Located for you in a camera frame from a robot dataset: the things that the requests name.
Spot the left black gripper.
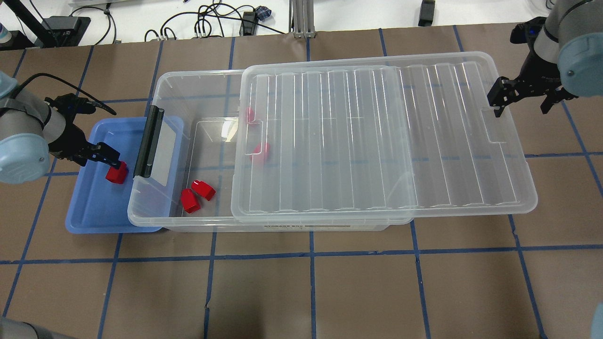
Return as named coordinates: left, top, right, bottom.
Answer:
left=49, top=124, right=121, bottom=170

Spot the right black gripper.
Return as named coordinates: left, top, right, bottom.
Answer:
left=487, top=64, right=578, bottom=118

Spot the red block from tray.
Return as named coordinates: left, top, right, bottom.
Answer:
left=105, top=161, right=129, bottom=185

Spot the clear plastic box lid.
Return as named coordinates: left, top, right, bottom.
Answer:
left=230, top=52, right=538, bottom=226

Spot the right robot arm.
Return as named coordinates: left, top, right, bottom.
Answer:
left=487, top=0, right=603, bottom=117

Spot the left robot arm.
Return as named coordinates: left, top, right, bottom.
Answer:
left=0, top=73, right=125, bottom=185

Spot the clear plastic storage box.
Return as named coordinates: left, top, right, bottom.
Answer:
left=149, top=65, right=418, bottom=232

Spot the blue plastic tray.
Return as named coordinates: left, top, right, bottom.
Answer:
left=66, top=117, right=189, bottom=234

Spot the red block front left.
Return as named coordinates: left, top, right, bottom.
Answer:
left=179, top=188, right=201, bottom=214

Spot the red block front right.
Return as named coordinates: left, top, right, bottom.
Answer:
left=190, top=180, right=217, bottom=201

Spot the black power adapter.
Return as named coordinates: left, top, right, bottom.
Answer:
left=417, top=0, right=436, bottom=26

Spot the red block back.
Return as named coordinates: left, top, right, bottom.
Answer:
left=244, top=107, right=256, bottom=124

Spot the red block middle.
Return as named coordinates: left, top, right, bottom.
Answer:
left=250, top=142, right=271, bottom=165

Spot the black box latch handle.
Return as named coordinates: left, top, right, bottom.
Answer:
left=133, top=105, right=164, bottom=178

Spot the aluminium frame post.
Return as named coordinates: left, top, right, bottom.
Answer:
left=289, top=0, right=316, bottom=39

